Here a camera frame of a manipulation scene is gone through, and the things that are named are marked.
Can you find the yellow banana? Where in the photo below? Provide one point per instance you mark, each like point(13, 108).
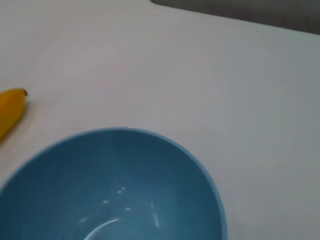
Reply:
point(10, 110)

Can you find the blue bowl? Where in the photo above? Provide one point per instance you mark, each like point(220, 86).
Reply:
point(112, 180)

